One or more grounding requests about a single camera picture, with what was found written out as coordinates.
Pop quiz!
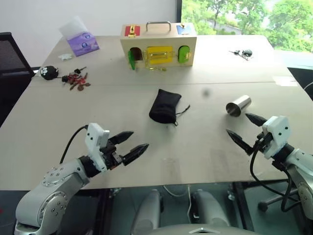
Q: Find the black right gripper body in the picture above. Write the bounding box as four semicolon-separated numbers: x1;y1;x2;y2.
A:
254;132;272;154

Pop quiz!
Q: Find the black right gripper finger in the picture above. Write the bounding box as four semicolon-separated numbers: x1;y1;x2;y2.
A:
245;113;268;127
226;129;255;156

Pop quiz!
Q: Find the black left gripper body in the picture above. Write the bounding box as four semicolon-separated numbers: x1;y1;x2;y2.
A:
100;136;124;171

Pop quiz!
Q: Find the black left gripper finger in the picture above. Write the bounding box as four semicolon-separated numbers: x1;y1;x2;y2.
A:
121;143;150;166
109;131;134;148

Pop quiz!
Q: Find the stainless steel cup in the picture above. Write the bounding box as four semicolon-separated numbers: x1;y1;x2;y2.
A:
225;95;252;118

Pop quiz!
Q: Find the black chair base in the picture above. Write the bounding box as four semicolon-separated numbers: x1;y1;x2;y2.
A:
258;181;301;212

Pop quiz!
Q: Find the silver left robot leg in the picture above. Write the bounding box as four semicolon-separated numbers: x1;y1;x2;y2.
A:
131;188;164;235

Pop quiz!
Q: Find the silver robot leg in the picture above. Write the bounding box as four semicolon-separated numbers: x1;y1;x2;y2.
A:
131;188;164;235
190;188;230;228

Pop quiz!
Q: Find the black table leg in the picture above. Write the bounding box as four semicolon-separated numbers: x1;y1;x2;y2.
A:
232;181;255;232

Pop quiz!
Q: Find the red and brown key bunch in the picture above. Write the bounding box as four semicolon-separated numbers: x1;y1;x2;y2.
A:
61;72;91;92

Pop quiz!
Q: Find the silver right robot leg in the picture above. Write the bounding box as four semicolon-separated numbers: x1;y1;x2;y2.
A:
190;188;230;228

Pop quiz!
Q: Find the silver robot torso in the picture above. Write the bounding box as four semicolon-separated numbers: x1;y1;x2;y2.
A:
149;221;247;235

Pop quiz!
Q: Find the purple tissue box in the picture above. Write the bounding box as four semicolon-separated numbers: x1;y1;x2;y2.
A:
58;16;100;57

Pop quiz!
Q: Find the black office chair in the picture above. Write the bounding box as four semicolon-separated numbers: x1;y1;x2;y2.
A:
0;31;41;128

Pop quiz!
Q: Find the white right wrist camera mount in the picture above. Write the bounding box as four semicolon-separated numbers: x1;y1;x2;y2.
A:
262;116;293;160

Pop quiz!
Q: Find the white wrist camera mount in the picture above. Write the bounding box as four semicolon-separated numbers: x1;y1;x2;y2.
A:
262;116;293;160
85;122;111;172

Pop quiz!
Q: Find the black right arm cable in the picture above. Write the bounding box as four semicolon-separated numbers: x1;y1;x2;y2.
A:
249;137;304;212

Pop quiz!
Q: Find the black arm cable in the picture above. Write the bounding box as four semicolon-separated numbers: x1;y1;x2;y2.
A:
249;137;304;212
59;125;89;164

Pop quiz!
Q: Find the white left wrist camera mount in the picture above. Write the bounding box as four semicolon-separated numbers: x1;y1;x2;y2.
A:
85;122;111;172

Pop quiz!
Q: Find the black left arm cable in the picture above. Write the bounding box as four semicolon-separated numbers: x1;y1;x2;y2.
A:
59;125;89;164

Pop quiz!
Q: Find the black drawstring pouch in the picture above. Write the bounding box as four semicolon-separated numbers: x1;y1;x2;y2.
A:
148;88;191;127

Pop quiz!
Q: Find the white cable under table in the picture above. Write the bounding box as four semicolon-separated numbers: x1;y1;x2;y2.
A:
163;185;193;223

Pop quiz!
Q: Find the black plush keychain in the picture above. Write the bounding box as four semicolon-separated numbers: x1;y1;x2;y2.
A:
39;65;59;81

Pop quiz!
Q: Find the wooden lock box with handle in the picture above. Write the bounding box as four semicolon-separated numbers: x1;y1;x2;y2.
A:
119;21;198;71

